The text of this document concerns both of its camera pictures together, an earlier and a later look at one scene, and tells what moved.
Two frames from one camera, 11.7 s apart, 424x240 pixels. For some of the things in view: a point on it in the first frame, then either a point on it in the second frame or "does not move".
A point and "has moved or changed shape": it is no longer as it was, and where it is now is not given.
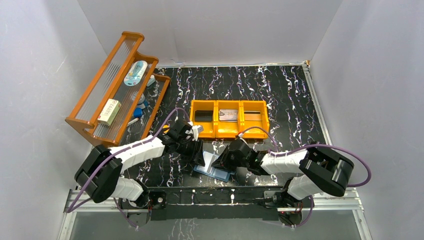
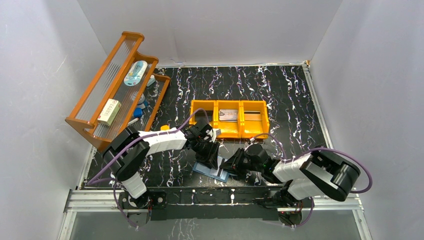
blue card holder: [215, 172] does not move
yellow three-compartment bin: [225, 118] does not move
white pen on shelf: [132, 121] does not move
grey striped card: [209, 158] has moved or changed shape
